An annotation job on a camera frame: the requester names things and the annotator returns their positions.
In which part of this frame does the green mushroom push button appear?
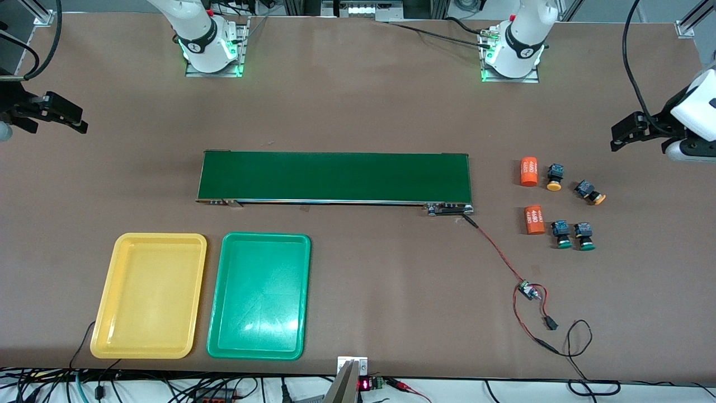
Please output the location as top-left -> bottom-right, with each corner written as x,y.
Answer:
576,222 -> 596,251
551,220 -> 573,250

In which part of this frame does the small speed controller board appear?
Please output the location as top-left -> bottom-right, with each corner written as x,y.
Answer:
516,280 -> 546,302

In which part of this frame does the yellow plastic tray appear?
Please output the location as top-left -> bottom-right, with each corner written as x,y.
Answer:
90,232 -> 208,359

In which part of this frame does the green plastic tray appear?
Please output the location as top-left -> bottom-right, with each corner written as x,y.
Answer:
206,232 -> 312,360

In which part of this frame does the green conveyor belt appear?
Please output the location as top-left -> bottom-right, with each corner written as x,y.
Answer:
196,150 -> 475,217

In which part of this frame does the white device with lights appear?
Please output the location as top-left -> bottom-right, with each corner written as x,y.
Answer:
322,0 -> 404,22

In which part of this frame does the orange power strip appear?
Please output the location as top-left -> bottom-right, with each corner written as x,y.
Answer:
193,388 -> 238,403

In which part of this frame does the red clip lead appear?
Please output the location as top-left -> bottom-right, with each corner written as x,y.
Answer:
389,378 -> 431,403

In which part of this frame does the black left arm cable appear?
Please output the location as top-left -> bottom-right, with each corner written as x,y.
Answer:
622,0 -> 675,138

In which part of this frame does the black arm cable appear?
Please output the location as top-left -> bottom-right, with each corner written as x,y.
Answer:
0,0 -> 62,82
622,0 -> 675,138

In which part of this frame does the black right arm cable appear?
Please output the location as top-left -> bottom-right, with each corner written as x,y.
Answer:
0,0 -> 62,82

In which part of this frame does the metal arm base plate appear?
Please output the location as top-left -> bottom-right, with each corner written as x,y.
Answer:
480,27 -> 540,84
185,16 -> 248,78

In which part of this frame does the red black twisted wire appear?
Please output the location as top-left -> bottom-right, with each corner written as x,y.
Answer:
463,214 -> 529,287

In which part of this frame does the red wire with black connector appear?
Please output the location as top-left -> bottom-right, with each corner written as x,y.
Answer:
513,285 -> 560,354

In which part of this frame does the thin black looped cable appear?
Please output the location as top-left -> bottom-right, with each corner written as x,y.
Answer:
545,319 -> 621,396

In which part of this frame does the black cable on table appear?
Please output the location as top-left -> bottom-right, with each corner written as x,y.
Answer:
386,17 -> 496,48

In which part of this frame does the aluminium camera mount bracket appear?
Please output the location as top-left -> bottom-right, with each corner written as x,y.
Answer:
323,356 -> 370,403

